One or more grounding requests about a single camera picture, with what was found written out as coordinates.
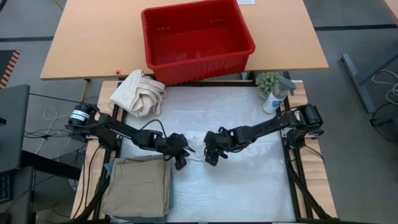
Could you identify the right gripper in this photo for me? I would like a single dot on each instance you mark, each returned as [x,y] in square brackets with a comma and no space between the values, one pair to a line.
[222,141]

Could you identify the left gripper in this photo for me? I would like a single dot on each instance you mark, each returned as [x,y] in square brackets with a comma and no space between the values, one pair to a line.
[175,146]

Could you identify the teal grey garment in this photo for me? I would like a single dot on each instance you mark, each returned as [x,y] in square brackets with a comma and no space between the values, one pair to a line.
[172,193]

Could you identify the khaki garment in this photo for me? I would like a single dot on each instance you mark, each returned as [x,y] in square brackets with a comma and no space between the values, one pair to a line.
[136,186]

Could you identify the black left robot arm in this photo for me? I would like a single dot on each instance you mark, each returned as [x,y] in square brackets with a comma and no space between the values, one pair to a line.
[124,133]

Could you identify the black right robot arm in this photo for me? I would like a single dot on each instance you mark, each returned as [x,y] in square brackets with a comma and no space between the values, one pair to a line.
[273,124]

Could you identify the red plastic laundry bin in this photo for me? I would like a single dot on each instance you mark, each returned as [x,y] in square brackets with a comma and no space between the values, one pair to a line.
[199,37]

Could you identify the beige folded cloth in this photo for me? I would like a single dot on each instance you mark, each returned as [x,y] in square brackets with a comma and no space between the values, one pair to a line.
[138,93]

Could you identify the clear spray bottle black trigger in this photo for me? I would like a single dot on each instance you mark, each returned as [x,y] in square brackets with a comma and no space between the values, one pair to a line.
[275,99]

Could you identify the green potted plant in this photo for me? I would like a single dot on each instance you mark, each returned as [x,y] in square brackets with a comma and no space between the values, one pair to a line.
[269,84]

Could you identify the black side desk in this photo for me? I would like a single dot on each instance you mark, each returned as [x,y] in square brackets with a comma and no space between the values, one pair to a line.
[49,165]

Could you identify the tan wooden desk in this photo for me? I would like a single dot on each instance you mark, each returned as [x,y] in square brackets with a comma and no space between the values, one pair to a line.
[102,37]

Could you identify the white power strip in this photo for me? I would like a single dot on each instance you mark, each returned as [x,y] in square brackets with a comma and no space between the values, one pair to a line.
[246,1]

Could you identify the grey metal table leg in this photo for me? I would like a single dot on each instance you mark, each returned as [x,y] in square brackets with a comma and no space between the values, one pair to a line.
[357,81]

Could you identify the dark grey laptop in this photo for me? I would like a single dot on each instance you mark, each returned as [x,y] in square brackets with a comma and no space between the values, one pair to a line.
[14,130]

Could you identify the dark electronic device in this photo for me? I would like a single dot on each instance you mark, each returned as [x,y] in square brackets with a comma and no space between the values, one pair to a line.
[5,188]

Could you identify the orange black striped mat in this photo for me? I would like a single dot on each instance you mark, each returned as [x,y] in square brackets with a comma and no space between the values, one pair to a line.
[9,67]

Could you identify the black aluminium frame rail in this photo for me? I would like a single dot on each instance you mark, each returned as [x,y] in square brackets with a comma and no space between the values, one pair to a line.
[292,174]
[224,83]
[105,174]

